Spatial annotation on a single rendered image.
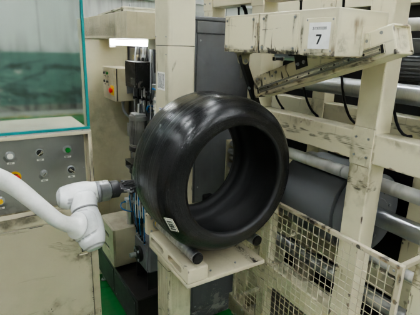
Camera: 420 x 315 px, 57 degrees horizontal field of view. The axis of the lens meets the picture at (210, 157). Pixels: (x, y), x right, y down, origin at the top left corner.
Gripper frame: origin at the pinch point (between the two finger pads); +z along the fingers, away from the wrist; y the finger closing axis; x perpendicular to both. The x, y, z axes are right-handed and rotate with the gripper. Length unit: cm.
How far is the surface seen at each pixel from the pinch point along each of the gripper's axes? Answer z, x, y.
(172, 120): -8, -35, -35
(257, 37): 30, -64, -30
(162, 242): -4.7, 19.5, -19.5
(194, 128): -5, -34, -44
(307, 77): 43, -50, -46
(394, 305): 45, 21, -93
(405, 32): 51, -66, -77
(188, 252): -3.4, 14.8, -39.2
